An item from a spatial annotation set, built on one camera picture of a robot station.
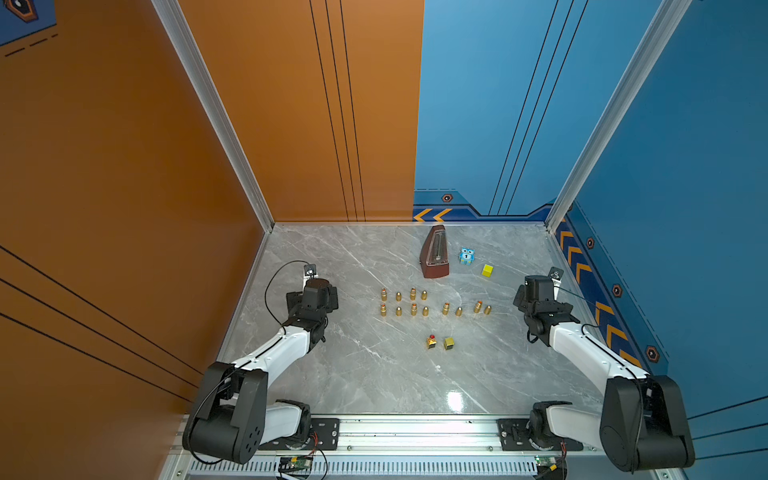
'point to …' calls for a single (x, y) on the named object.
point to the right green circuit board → (545, 460)
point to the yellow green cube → (487, 270)
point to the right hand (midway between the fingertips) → (539, 297)
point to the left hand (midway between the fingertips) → (313, 287)
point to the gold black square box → (431, 342)
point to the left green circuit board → (296, 462)
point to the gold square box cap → (448, 343)
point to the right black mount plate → (513, 437)
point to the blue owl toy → (466, 256)
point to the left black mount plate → (328, 430)
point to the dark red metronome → (434, 256)
